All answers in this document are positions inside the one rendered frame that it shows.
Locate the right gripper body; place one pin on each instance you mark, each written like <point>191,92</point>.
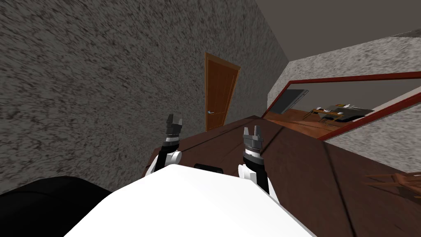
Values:
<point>253,143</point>

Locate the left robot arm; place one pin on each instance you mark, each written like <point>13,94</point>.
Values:
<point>42,210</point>

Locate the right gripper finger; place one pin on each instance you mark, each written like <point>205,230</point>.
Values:
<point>258,131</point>
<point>246,132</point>

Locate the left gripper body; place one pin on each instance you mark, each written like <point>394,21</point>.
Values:
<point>173,130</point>

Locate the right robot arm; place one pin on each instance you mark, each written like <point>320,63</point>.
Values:
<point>255,168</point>

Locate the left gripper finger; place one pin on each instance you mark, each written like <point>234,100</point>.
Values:
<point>170,119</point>
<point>179,123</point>

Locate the wooden table with clutter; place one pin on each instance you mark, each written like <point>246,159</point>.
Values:
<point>338,113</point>

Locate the brown wooden chair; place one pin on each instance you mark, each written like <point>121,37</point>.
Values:
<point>401,184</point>

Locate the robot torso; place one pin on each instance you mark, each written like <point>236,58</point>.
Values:
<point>187,204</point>

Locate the dark grey flat panel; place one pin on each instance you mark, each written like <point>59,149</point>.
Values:
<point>289,100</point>

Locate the brown wooden door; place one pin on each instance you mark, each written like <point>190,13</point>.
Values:
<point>218,95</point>

